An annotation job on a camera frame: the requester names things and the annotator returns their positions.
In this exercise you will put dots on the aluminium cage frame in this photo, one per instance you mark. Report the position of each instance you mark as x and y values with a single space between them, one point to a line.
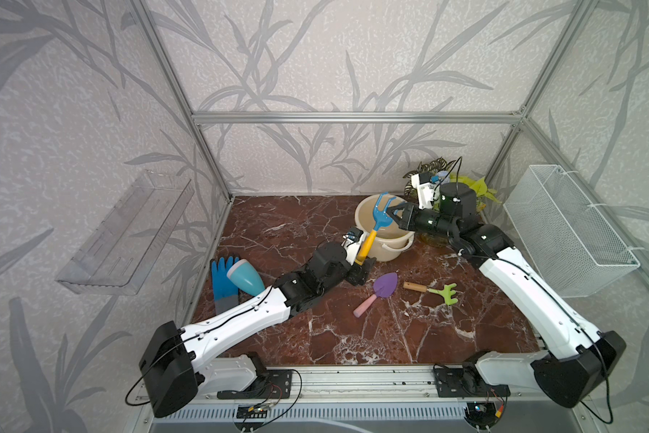
580 16

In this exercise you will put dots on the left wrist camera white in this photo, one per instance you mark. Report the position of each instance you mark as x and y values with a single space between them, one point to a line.
353 241

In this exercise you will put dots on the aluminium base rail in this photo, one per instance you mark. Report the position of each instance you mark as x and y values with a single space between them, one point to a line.
363 399

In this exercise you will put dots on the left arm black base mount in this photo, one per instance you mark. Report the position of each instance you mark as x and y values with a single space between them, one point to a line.
267 384

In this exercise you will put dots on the white wire mesh basket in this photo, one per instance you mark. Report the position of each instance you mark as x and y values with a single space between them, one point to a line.
572 245

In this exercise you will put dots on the blue rake yellow handle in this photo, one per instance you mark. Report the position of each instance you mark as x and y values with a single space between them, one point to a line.
381 220

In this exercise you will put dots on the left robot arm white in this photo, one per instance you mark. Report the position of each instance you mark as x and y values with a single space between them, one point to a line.
175 363

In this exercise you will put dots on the teal white spray bottle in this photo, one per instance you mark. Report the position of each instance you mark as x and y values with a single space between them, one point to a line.
246 278

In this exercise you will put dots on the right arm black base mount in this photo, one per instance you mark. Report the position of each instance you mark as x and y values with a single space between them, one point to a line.
464 381

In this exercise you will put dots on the clear plastic wall shelf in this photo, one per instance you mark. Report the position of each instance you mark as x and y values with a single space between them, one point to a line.
119 256

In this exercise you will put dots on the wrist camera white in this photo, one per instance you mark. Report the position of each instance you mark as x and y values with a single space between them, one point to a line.
353 241
427 185

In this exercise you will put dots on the blue gardening glove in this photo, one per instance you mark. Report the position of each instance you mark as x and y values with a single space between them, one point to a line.
226 294

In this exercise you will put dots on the potted artificial plant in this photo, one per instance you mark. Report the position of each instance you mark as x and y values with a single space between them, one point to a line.
459 201

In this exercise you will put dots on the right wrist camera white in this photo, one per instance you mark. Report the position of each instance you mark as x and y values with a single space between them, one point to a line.
427 185

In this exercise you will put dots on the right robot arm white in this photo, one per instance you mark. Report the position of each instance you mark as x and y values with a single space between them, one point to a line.
577 357

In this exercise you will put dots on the cream plastic bucket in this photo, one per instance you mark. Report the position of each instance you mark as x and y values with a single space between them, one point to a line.
390 241

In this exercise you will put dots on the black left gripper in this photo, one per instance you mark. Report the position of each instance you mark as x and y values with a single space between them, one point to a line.
359 274

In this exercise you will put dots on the green rake wooden handle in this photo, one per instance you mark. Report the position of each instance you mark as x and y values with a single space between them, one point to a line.
448 291

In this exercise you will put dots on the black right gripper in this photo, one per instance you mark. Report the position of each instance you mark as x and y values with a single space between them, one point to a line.
411 210

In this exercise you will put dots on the purple trowel pink handle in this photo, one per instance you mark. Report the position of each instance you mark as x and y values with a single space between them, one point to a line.
383 287

